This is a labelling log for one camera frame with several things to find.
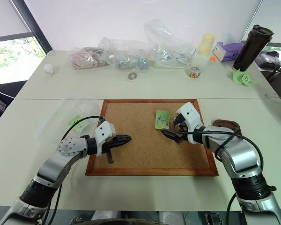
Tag white rounded robot part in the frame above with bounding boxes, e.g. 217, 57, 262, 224
93, 210, 123, 221
158, 210, 187, 225

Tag purple tissue box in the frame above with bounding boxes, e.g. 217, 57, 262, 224
212, 41, 246, 62

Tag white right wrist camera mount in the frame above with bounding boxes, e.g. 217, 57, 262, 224
176, 102, 204, 144

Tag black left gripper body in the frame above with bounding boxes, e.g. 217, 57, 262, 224
102, 137, 119, 165

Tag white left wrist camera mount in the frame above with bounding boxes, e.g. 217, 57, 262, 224
94, 121, 116, 157

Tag empty clear plastic bag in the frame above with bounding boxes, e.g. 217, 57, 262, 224
34, 94, 102, 142

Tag black metal bracket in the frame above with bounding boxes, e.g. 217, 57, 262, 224
203, 211, 223, 225

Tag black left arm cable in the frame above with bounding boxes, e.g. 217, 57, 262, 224
42, 115, 105, 225

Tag black bag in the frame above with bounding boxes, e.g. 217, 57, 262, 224
253, 50, 281, 83

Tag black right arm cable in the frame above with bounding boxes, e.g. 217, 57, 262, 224
173, 123, 265, 225

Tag wood-framed cork board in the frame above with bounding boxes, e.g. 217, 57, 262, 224
85, 98, 219, 177

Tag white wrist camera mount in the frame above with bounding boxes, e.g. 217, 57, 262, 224
176, 102, 204, 144
94, 121, 116, 157

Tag bag with pink cloth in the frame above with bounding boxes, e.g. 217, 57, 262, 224
67, 46, 110, 69

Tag bag with white cable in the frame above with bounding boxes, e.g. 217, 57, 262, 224
144, 19, 198, 69

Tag green note with drawing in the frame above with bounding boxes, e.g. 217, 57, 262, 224
154, 110, 171, 130

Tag plain green sticky note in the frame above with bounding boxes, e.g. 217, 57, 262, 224
67, 114, 90, 131

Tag bag with grey rolls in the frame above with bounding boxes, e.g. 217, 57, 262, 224
97, 36, 153, 71

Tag dark brown tumbler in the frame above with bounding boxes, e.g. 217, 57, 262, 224
232, 24, 275, 72

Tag round green paper note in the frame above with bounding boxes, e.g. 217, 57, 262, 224
232, 70, 244, 84
240, 73, 259, 87

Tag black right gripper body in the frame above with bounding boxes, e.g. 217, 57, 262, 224
172, 113, 190, 143

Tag stacked pale yellow cups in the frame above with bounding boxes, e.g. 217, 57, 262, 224
196, 33, 216, 69

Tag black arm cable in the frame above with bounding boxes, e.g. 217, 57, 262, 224
173, 123, 265, 225
42, 115, 105, 225

